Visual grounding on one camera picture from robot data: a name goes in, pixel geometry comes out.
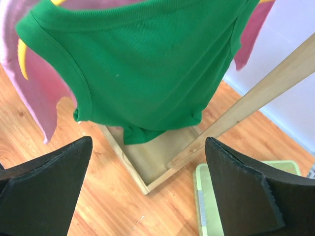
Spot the wooden clothes rack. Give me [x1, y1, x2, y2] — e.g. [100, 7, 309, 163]
[99, 35, 315, 195]

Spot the pink shirt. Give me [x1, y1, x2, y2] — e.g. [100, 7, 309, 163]
[0, 0, 275, 144]

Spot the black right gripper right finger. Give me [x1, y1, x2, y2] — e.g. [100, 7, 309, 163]
[205, 137, 315, 236]

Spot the green sleeveless shirt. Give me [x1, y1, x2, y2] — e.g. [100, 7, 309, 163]
[15, 0, 257, 145]

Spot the light green plastic basket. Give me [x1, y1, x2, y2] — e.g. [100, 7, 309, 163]
[192, 160, 302, 236]

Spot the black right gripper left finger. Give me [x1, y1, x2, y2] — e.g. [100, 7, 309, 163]
[0, 136, 93, 236]

